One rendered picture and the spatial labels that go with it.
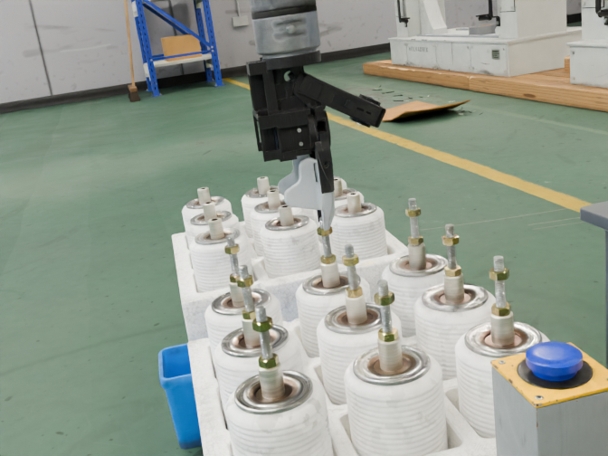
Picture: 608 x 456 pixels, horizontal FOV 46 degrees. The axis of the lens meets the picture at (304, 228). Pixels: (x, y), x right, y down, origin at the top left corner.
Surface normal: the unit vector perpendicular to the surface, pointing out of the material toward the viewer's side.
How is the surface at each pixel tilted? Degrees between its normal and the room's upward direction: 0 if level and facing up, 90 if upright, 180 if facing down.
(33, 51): 90
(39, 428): 0
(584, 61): 90
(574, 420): 90
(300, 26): 90
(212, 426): 0
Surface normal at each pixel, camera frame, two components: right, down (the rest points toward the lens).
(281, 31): 0.16, 0.28
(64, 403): -0.13, -0.95
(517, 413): -0.97, 0.18
